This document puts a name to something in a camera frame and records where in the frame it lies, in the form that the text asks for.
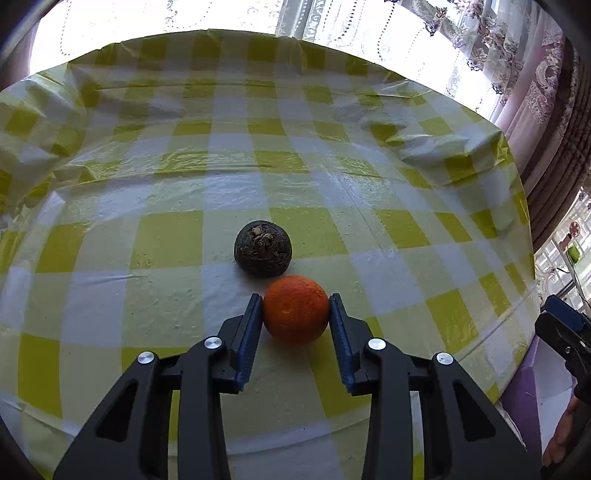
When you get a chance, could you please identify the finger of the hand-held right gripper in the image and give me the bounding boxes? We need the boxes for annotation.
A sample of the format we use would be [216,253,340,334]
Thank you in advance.
[545,295,591,332]
[534,311,583,358]

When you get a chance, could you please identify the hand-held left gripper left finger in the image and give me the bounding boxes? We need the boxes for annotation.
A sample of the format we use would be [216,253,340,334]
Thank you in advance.
[53,293,264,480]

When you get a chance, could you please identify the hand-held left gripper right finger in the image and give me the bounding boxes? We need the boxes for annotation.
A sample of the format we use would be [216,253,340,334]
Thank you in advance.
[328,293,541,480]

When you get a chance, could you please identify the orange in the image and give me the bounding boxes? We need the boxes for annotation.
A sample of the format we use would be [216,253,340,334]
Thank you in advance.
[263,275,330,345]

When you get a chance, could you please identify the person's right hand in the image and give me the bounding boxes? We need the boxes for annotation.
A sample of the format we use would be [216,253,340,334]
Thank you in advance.
[541,396,591,468]

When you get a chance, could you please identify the dark round dried fruit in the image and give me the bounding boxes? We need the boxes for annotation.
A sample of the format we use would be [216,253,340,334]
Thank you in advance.
[234,220,293,278]

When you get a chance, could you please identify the yellow checked plastic tablecloth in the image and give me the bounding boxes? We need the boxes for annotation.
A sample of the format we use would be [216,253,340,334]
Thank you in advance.
[0,30,541,480]

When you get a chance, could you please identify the pink patterned curtain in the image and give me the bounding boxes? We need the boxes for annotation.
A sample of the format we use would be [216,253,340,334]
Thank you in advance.
[489,0,591,252]

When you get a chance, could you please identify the sheer embroidered lace curtain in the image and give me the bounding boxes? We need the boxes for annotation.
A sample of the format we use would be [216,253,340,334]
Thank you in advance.
[46,0,546,125]

